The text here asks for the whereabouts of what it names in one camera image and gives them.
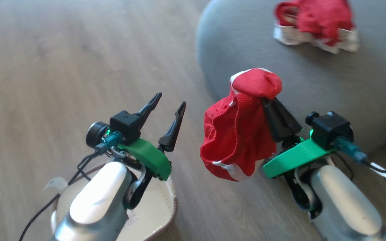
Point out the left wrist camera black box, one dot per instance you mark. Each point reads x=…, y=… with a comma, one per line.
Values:
x=124, y=125

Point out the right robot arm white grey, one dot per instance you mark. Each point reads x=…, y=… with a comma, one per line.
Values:
x=343, y=201

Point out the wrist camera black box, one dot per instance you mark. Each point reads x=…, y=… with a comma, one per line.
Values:
x=330, y=129
x=124, y=125

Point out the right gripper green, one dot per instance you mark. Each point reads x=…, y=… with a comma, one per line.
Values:
x=293, y=157

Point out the grey fabric sofa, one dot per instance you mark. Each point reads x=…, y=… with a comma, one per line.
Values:
x=347, y=83

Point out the beige laundry basket brown rim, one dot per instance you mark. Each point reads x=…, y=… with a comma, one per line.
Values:
x=156, y=211

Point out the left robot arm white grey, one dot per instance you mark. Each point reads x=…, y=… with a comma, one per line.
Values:
x=99, y=194

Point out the red garment thin white trim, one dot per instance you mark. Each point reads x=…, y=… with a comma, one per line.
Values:
x=236, y=134

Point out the red garment wide white band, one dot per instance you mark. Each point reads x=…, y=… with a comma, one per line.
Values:
x=317, y=18

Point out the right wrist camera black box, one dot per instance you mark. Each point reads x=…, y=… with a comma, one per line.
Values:
x=330, y=129

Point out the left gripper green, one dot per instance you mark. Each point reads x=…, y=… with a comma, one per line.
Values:
x=149, y=155

